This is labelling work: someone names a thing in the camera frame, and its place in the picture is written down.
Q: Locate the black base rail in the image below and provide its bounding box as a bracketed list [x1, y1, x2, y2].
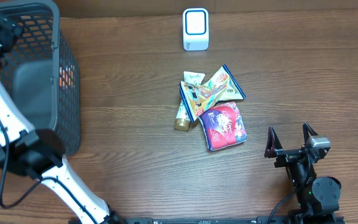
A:
[125, 216, 345, 224]

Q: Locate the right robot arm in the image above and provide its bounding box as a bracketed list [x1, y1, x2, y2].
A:
[264, 123, 345, 224]

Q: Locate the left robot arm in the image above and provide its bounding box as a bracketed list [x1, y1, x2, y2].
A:
[0, 14, 125, 223]

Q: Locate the white bamboo print tube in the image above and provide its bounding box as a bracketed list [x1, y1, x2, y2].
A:
[174, 71, 205, 131]

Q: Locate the yellow snack bag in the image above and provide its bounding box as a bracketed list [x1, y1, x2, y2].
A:
[180, 65, 246, 122]

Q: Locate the white barcode scanner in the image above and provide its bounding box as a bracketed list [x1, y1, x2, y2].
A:
[182, 7, 209, 51]

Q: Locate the grey plastic shopping basket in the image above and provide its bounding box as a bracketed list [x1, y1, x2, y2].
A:
[0, 1, 81, 155]

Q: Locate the purple red tissue pack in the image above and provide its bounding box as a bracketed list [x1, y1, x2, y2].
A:
[199, 101, 247, 151]

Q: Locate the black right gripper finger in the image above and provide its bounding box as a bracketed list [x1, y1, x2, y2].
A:
[303, 122, 318, 145]
[264, 126, 283, 157]

